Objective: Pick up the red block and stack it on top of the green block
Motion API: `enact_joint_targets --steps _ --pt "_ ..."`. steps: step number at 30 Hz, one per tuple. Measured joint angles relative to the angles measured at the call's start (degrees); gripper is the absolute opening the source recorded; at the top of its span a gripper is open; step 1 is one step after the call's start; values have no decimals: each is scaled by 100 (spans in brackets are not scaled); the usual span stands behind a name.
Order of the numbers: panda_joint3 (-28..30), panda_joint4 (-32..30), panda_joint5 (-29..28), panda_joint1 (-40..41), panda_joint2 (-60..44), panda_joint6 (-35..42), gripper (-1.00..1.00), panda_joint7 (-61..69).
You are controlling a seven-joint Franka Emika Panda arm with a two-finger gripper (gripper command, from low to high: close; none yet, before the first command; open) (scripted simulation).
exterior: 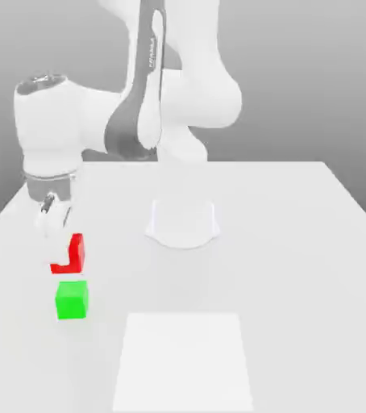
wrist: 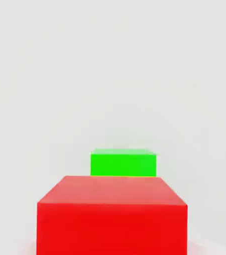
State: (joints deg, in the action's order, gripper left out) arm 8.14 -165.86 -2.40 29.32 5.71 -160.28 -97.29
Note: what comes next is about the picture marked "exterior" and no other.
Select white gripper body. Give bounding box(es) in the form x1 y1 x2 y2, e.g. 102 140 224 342
34 202 74 241

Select small red cube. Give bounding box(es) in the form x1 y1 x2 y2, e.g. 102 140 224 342
49 232 86 276

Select small green cube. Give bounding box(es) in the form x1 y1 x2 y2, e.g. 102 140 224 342
54 280 89 321

